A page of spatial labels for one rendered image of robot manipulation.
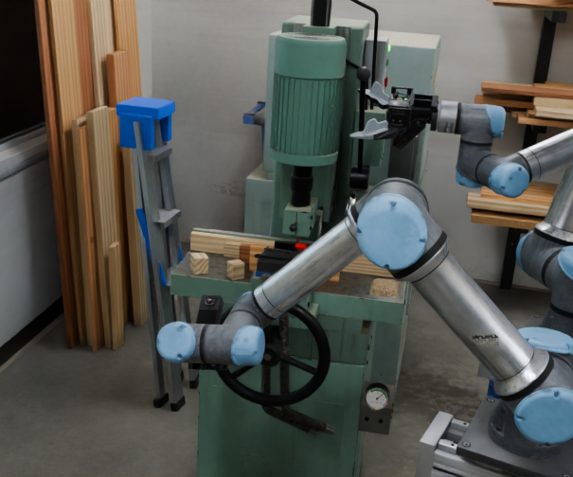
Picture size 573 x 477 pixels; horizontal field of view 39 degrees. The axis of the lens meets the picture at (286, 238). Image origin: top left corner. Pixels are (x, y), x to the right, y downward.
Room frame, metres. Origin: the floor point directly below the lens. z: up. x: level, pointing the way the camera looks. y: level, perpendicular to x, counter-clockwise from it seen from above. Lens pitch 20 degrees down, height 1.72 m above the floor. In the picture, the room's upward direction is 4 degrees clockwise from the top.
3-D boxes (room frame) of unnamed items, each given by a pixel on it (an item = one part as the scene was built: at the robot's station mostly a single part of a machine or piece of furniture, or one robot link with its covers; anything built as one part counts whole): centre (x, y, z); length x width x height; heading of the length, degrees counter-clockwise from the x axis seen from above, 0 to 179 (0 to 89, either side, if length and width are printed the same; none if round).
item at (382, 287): (1.89, -0.26, 0.91); 0.10 x 0.07 x 0.02; 171
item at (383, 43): (2.30, -0.22, 1.40); 0.10 x 0.06 x 0.16; 171
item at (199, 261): (1.93, 0.22, 0.92); 0.04 x 0.04 x 0.04; 22
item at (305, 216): (2.03, -0.04, 1.03); 0.14 x 0.07 x 0.09; 171
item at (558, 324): (1.82, -0.73, 0.87); 0.15 x 0.15 x 0.10
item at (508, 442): (1.38, -0.51, 0.87); 0.15 x 0.15 x 0.10
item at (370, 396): (1.76, -0.26, 0.65); 0.06 x 0.04 x 0.08; 81
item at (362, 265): (2.00, -0.12, 0.92); 0.58 x 0.02 x 0.04; 81
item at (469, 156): (1.84, -0.44, 1.25); 0.11 x 0.08 x 0.11; 19
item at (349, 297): (1.91, -0.01, 0.87); 0.61 x 0.30 x 0.06; 81
